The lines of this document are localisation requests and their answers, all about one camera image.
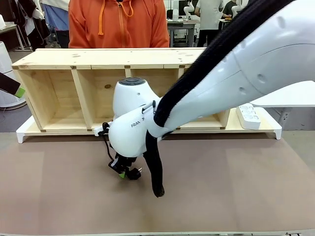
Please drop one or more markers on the pine wooden compartment shelf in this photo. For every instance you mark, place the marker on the pine wooden compartment shelf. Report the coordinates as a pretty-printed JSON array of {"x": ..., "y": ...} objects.
[{"x": 98, "y": 57}]

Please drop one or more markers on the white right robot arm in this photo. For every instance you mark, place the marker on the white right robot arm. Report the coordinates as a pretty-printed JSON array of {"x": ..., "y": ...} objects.
[{"x": 258, "y": 61}]

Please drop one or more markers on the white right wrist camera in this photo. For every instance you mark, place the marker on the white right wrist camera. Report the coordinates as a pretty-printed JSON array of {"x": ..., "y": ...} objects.
[{"x": 101, "y": 129}]

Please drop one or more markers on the white cylindrical appliance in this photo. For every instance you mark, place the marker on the white cylindrical appliance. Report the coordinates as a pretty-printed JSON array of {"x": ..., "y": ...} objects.
[{"x": 6, "y": 64}]

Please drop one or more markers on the seated person in dark shirt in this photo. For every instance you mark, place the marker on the seated person in dark shirt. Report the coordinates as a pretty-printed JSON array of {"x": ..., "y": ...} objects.
[{"x": 229, "y": 11}]

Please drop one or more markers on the grey metal-legged table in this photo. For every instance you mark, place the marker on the grey metal-legged table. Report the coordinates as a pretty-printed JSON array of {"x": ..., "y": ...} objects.
[{"x": 7, "y": 28}]

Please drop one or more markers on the dark hanging garments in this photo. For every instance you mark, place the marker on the dark hanging garments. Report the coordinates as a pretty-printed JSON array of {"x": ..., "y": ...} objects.
[{"x": 34, "y": 27}]

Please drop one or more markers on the grey background workbench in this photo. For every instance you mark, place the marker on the grey background workbench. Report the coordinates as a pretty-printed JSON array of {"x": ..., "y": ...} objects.
[{"x": 183, "y": 24}]

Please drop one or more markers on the person in blue shirt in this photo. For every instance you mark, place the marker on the person in blue shirt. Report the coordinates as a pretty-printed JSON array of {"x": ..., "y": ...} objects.
[{"x": 53, "y": 14}]

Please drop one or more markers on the white power strip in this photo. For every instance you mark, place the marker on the white power strip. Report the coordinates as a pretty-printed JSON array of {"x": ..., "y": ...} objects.
[{"x": 249, "y": 116}]

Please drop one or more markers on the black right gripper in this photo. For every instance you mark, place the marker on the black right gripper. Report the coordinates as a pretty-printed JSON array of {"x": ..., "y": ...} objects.
[{"x": 123, "y": 163}]

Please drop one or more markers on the person in white shirt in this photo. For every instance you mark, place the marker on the person in white shirt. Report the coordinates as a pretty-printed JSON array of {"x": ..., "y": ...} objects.
[{"x": 209, "y": 17}]

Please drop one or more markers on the white-legged wooden riser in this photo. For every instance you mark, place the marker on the white-legged wooden riser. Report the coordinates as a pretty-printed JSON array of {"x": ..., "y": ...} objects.
[
  {"x": 32, "y": 129},
  {"x": 268, "y": 127}
]

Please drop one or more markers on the person in orange hoodie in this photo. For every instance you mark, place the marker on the person in orange hoodie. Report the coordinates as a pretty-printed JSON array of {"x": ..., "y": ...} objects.
[{"x": 118, "y": 27}]

